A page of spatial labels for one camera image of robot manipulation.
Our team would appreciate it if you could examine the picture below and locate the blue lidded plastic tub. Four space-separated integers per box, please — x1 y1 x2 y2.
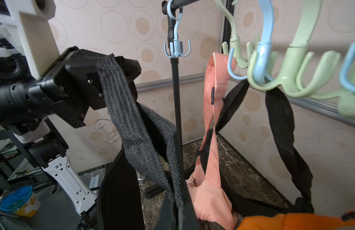
0 186 40 218

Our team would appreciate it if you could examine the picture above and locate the light green hook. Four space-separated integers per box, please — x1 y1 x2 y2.
247 1 341 98
311 58 355 118
215 0 259 69

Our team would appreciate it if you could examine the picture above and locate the light blue hook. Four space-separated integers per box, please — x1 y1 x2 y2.
227 1 274 84
339 42 355 93
164 0 191 59

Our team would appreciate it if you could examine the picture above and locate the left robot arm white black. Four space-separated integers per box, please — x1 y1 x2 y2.
0 47 106 216

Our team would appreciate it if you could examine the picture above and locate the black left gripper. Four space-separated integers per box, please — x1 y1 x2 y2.
27 45 143 129

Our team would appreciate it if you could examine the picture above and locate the aluminium rail left wall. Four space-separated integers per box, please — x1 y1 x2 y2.
136 73 205 92

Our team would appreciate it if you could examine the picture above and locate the orange backpack bottom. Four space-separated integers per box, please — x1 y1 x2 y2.
95 54 355 230

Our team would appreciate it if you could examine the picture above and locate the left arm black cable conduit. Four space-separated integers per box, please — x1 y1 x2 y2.
0 51 32 87

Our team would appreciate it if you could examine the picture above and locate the pink sling bag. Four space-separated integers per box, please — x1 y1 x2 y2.
187 52 236 230

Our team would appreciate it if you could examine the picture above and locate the dark grey clothes rack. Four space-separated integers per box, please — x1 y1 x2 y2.
144 0 201 200

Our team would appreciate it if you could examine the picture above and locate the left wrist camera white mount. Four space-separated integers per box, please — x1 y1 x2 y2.
0 0 60 79

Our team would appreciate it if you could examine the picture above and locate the black sling bag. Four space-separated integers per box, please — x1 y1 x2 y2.
197 80 314 217

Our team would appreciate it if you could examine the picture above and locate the chrome jewelry stand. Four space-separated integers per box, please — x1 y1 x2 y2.
93 118 121 143

